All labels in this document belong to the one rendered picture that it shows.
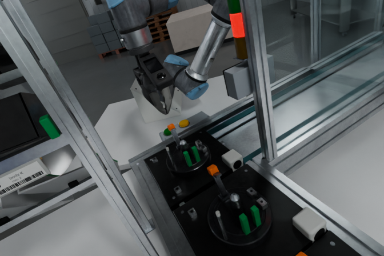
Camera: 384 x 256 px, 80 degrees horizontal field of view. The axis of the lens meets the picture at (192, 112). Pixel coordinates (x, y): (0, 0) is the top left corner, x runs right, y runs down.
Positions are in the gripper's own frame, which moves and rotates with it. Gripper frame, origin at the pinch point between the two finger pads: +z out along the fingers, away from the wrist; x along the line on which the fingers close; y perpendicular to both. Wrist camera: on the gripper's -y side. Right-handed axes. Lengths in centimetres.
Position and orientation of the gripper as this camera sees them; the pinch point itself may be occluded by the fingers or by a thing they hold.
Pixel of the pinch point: (166, 111)
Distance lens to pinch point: 69.6
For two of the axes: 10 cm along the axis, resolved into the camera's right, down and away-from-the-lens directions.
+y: -4.5, -3.3, 8.3
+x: -8.5, 4.3, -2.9
